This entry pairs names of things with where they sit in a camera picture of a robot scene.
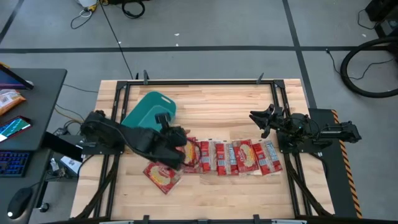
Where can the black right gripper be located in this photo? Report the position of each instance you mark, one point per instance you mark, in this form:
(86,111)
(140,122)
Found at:
(277,119)

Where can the black caster wheel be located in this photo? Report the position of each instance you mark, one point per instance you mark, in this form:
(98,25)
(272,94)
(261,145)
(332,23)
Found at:
(44,207)

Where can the black equipment box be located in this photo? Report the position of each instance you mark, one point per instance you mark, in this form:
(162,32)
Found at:
(384,12)

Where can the tablet with purple screen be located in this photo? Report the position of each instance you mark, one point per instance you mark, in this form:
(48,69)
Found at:
(11,80)

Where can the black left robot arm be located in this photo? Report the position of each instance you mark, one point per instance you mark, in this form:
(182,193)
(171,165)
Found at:
(109,133)

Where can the black aluminium table frame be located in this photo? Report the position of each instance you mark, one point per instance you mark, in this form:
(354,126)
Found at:
(217,82)

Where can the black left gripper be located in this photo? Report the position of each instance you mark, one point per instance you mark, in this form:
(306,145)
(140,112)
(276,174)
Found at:
(172,143)

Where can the white power adapter box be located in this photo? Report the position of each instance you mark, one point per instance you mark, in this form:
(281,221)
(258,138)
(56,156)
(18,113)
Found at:
(71,164)

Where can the smartphone with lit screen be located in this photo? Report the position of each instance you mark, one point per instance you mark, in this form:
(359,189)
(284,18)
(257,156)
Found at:
(14,127)

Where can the black computer mouse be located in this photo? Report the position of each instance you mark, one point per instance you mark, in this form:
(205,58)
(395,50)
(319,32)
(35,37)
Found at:
(19,202)

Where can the black side desk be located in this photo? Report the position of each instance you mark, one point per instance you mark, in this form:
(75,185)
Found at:
(40,99)

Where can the white round object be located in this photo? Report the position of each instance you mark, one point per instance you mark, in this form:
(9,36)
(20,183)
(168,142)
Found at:
(86,2)

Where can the teal plastic basket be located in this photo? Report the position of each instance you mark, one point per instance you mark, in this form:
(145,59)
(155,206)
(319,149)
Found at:
(146,109)

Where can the black controller box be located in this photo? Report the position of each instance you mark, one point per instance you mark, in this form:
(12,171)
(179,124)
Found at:
(62,145)

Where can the black keyboard blue backlight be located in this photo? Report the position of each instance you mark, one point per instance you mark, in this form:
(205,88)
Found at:
(14,163)

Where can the orange snack packet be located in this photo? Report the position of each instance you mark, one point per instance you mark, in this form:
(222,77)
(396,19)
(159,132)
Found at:
(9,100)

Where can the red butter popcorn bag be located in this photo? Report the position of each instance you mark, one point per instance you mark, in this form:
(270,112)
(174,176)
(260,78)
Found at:
(226,159)
(246,157)
(268,157)
(190,154)
(162,177)
(207,156)

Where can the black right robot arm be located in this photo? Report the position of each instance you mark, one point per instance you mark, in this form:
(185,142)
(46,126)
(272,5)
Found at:
(311,132)

